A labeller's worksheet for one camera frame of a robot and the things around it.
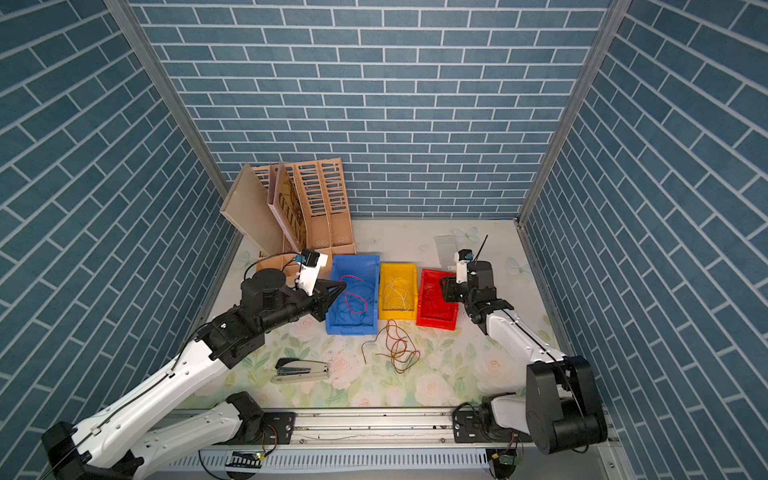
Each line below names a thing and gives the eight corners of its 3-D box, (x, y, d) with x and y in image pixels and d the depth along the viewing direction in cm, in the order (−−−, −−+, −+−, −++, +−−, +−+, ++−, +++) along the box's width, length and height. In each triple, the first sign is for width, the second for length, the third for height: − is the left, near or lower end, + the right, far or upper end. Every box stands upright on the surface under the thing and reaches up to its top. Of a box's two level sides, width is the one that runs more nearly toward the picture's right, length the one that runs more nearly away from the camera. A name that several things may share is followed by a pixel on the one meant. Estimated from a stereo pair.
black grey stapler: (274, 383, 83) (271, 380, 81) (279, 361, 87) (277, 358, 85) (327, 383, 83) (325, 380, 81) (330, 361, 87) (328, 358, 85)
